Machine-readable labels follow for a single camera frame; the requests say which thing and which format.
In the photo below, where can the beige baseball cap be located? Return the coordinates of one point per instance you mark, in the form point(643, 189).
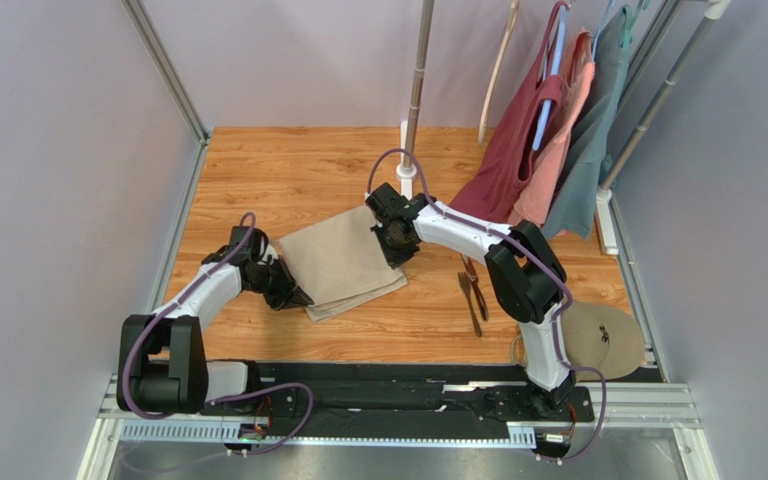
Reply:
point(588, 335)

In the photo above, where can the left aluminium corner post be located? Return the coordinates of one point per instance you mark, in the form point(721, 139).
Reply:
point(151, 39)

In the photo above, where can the right aluminium corner post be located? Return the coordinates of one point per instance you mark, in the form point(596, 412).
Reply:
point(640, 60)

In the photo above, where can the rack pole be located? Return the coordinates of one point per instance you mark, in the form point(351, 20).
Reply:
point(715, 10)
point(411, 124)

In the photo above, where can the right white rack foot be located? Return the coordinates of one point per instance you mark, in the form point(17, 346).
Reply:
point(605, 223)

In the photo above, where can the maroon tank top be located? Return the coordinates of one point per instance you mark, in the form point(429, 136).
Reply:
point(507, 165)

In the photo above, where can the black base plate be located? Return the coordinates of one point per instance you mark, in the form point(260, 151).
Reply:
point(342, 400)

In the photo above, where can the aluminium corner post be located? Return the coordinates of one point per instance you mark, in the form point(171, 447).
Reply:
point(640, 60)
point(151, 39)

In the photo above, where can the right rack pole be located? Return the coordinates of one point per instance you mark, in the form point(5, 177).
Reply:
point(715, 10)

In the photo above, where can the pink shirt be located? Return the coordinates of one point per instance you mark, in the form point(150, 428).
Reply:
point(577, 72)

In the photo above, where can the teal shirt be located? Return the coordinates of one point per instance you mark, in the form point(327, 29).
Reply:
point(573, 208)

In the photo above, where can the beige cloth napkin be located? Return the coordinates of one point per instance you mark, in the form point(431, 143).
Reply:
point(339, 264)

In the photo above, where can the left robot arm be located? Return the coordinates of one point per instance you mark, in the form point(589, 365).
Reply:
point(184, 326)

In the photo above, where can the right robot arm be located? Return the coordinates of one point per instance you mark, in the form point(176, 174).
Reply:
point(527, 278)

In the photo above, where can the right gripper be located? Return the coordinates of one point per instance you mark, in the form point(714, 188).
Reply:
point(396, 242)

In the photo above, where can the aluminium frame rail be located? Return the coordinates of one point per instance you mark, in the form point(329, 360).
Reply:
point(658, 419)

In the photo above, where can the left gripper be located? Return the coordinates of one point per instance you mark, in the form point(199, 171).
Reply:
point(282, 299)

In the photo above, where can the beige wooden hanger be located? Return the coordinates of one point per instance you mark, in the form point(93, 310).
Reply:
point(506, 38)

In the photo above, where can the blue hanger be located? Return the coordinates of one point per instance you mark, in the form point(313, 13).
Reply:
point(551, 57)

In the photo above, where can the left rack pole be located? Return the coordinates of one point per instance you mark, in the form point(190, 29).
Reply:
point(411, 124)

